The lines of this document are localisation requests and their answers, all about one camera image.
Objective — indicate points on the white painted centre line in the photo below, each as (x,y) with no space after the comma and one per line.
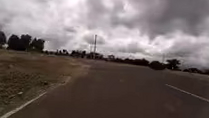
(191,94)

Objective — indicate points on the cluster of dark trees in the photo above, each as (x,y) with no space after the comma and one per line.
(21,42)

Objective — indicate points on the dark low bush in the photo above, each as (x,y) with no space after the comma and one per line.
(157,65)

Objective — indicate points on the dark spreading tree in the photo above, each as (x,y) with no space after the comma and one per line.
(173,63)

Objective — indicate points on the white road edge line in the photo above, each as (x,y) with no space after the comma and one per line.
(22,105)

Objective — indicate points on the distant line of trees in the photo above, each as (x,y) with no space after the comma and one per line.
(132,61)

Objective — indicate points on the tall thin pole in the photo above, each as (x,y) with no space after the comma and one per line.
(95,44)

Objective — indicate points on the grey asphalt road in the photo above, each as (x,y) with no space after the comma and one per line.
(124,95)

